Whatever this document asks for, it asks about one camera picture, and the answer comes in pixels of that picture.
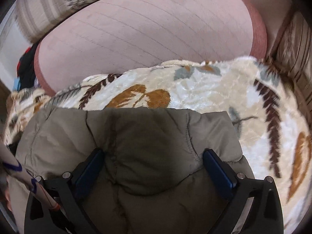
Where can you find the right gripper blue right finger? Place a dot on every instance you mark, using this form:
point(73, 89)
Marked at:
point(265, 214)

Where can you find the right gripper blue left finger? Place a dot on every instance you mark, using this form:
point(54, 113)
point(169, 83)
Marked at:
point(71, 190)

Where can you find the grey quilted hooded jacket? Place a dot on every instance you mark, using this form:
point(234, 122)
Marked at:
point(153, 179)

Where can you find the white patterned sleeve forearm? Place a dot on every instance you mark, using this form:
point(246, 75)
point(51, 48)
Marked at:
point(15, 169)

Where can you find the pile of dark clothes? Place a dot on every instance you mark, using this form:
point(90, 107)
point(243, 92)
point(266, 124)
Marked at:
point(25, 69)

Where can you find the person's left hand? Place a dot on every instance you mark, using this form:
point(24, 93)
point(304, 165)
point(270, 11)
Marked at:
point(8, 200)

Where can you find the leaf patterned plush blanket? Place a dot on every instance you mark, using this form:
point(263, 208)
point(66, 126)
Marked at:
point(263, 105)

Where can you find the striped floral side cushion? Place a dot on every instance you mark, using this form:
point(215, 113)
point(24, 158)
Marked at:
point(291, 56)

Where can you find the pink bolster cushion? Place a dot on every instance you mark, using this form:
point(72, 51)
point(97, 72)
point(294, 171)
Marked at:
point(114, 36)

